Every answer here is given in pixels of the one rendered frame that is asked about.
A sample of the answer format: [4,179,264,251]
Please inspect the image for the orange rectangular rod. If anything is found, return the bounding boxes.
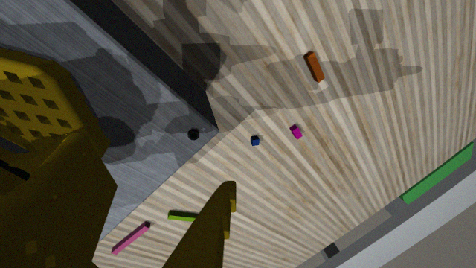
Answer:
[303,51,325,83]

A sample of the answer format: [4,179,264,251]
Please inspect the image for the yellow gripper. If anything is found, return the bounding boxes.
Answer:
[162,181,237,268]

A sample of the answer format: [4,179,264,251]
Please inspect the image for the lime green rod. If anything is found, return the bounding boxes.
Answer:
[167,210,198,222]

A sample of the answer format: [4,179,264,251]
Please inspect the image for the magenta cube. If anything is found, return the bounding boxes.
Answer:
[289,124,303,139]

